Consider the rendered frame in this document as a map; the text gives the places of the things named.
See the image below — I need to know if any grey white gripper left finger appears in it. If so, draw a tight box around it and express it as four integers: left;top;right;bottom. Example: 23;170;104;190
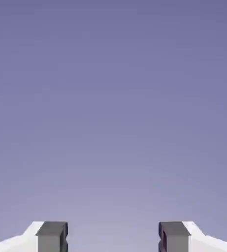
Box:
0;220;69;252

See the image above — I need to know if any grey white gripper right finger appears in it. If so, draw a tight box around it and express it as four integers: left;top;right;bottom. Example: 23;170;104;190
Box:
158;220;227;252

